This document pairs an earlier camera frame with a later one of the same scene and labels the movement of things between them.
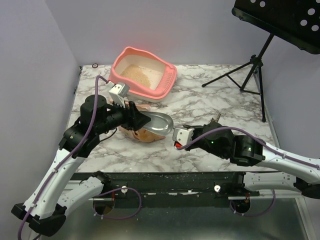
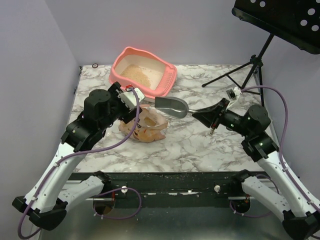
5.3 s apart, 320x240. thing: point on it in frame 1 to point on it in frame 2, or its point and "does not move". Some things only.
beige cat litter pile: (135, 73) does not move
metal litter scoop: (160, 123) to (172, 107)
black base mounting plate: (169, 190) does not move
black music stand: (296, 22) does not move
